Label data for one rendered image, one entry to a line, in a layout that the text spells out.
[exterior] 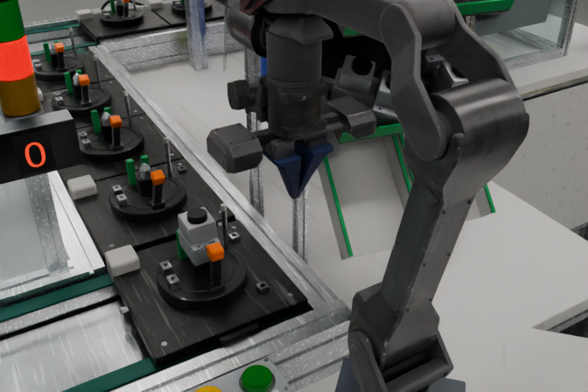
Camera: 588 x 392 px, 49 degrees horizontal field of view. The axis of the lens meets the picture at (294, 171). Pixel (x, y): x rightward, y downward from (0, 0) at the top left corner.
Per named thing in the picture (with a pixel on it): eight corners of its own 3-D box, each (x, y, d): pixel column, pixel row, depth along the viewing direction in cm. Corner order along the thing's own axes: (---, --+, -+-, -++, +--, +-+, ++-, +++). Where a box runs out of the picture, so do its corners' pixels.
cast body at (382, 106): (395, 130, 96) (409, 100, 91) (367, 122, 96) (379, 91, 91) (402, 91, 101) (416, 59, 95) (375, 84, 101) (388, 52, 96)
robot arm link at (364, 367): (451, 382, 65) (459, 336, 62) (379, 421, 61) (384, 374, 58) (409, 340, 70) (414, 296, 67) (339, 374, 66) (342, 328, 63)
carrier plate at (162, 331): (308, 308, 98) (308, 297, 97) (157, 369, 88) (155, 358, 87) (239, 227, 116) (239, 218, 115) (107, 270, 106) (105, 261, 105)
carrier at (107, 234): (235, 224, 117) (232, 164, 111) (104, 266, 107) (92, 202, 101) (185, 165, 135) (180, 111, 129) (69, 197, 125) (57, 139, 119)
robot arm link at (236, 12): (337, -42, 62) (276, -63, 71) (262, -32, 59) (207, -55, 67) (332, 69, 68) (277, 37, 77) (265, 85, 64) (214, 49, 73)
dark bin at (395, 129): (418, 130, 97) (434, 98, 91) (339, 144, 94) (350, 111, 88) (353, 6, 112) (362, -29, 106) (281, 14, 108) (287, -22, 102)
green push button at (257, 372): (277, 390, 85) (277, 380, 84) (250, 402, 83) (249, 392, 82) (263, 370, 88) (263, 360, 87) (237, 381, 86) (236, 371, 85)
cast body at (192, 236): (222, 257, 97) (220, 219, 93) (194, 267, 95) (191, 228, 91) (200, 229, 103) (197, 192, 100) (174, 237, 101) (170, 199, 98)
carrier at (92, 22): (170, 31, 210) (166, -8, 203) (96, 43, 200) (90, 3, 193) (146, 11, 228) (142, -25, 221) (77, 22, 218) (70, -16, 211)
